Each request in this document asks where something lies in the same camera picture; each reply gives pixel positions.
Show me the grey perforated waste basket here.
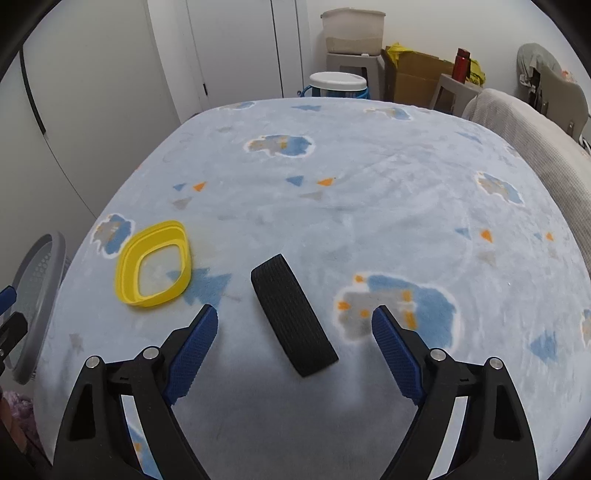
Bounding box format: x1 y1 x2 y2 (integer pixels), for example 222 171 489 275
8 232 68 385

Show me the grey plastic stool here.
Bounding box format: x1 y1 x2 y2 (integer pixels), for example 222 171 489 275
431 73 483 116
325 52 385 100

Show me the white chair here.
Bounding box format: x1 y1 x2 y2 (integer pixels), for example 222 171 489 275
526 62 591 139

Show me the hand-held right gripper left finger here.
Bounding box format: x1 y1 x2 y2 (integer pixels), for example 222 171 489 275
53 304 219 480

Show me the clear plastic storage box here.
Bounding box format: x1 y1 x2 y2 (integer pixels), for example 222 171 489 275
321 8 386 54

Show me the black rubber tyre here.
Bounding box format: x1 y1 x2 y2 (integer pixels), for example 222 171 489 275
250 254 339 378

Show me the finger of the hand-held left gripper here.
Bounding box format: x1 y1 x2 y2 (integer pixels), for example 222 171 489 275
0 285 18 317
0 311 28 365

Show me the yellow plastic lid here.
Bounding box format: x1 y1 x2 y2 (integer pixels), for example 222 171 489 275
115 220 195 309

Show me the grey garment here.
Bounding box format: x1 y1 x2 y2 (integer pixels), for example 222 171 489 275
517 42 578 86

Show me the red bottle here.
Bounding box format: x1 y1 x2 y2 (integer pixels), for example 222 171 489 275
452 47 472 84

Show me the purple patterned cloth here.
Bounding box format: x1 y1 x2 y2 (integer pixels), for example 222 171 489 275
0 390 33 418

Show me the brown cardboard box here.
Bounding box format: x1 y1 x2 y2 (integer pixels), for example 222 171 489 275
382 44 455 109

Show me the long black wardrobe handle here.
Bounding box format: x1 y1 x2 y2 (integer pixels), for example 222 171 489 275
18 48 47 136

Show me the light blue printed blanket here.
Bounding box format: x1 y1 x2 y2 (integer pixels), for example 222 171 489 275
32 98 591 480

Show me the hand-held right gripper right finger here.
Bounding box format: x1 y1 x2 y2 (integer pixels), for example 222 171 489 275
372 305 541 480

